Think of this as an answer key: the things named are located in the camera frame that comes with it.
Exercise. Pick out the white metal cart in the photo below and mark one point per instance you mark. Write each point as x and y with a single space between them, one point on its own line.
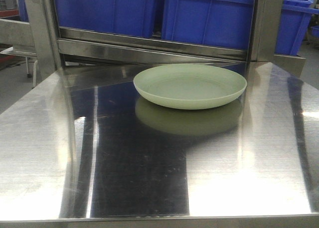
9 58

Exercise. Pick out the blue plastic bin right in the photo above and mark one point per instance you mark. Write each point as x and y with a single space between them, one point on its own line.
294 21

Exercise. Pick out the blue plastic bin left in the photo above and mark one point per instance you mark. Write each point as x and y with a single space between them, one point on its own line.
126 17

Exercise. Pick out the blue plastic bin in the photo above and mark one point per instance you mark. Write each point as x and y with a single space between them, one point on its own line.
219 23
294 21
126 17

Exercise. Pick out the stainless steel shelf rack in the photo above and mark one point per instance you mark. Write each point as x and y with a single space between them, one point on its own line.
54 44

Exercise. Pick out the blue plastic bin middle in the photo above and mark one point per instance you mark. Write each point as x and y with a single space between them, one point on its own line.
219 23

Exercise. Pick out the green plate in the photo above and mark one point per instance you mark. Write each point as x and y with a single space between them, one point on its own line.
189 86

